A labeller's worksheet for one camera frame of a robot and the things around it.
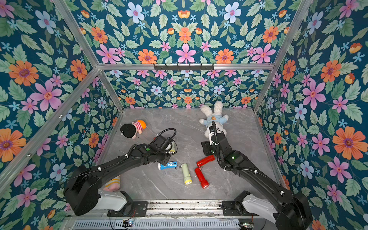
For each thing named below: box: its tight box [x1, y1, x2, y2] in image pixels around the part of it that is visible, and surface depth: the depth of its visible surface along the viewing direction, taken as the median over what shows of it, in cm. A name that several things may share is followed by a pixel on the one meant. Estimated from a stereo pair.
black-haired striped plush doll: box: [120, 119, 148, 139], surface depth 102 cm
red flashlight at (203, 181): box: [194, 167, 210, 189], surface depth 84 cm
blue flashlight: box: [158, 161, 178, 171], surface depth 88 cm
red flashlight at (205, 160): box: [196, 154, 216, 168], surface depth 90 cm
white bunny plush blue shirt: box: [199, 100, 229, 138], surface depth 110 cm
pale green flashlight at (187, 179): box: [178, 162, 193, 185], surface depth 84 cm
